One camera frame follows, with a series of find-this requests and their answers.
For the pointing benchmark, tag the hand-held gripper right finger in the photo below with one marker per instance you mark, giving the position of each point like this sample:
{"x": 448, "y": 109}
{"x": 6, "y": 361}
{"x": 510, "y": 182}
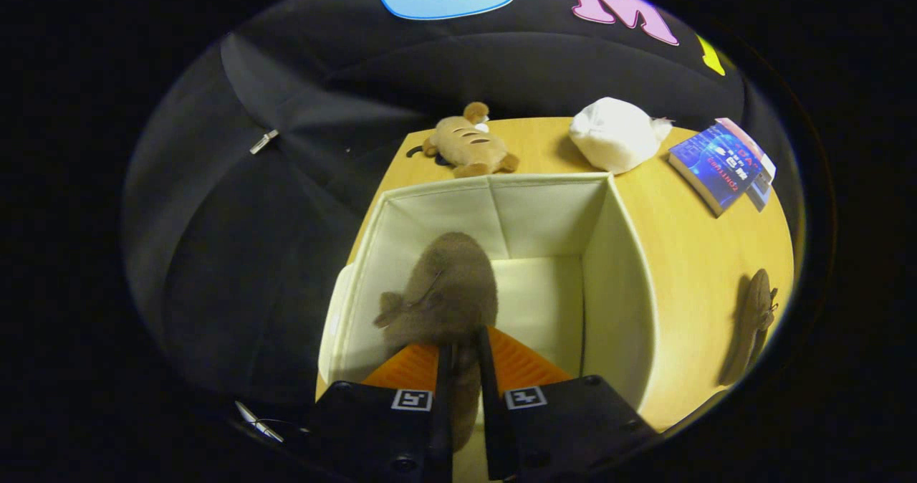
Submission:
{"x": 488, "y": 397}

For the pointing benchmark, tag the brown striped plush toy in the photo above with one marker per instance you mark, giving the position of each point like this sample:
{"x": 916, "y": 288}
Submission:
{"x": 469, "y": 146}

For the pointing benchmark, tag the grey fabric storage box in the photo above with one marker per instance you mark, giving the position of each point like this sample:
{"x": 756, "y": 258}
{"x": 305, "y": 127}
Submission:
{"x": 544, "y": 218}

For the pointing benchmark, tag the small lit screen device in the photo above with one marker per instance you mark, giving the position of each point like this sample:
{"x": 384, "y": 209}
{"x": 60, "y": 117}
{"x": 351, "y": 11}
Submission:
{"x": 258, "y": 423}

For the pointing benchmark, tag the pale blue book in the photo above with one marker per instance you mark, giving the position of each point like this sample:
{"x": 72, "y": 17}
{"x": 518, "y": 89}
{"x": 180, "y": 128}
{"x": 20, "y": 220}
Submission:
{"x": 761, "y": 193}

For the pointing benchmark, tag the pink and white book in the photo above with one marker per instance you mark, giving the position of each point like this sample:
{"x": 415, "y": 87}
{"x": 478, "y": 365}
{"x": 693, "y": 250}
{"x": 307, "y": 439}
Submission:
{"x": 752, "y": 150}

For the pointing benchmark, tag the black backdrop cloth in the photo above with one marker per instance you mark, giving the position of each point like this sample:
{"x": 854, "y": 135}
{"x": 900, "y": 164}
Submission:
{"x": 251, "y": 254}

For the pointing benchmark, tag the silver clip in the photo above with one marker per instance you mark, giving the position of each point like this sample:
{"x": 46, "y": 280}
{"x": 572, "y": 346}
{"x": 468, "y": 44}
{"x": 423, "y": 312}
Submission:
{"x": 263, "y": 141}

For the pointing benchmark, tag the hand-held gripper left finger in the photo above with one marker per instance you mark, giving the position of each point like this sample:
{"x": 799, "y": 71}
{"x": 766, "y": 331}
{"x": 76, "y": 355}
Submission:
{"x": 444, "y": 397}

